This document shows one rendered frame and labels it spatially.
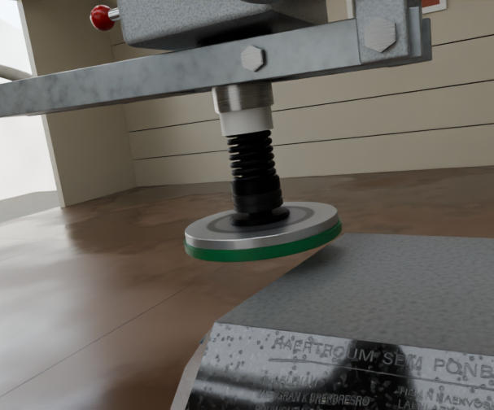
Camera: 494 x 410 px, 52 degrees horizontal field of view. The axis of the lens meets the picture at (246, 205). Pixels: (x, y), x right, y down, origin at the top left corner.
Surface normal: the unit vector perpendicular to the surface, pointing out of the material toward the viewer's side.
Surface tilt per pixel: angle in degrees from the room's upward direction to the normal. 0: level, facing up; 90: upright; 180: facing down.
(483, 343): 0
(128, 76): 90
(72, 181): 90
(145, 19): 90
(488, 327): 0
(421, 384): 45
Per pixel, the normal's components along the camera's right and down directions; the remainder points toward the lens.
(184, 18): -0.41, 0.22
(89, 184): 0.84, -0.03
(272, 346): -0.46, -0.53
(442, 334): -0.14, -0.97
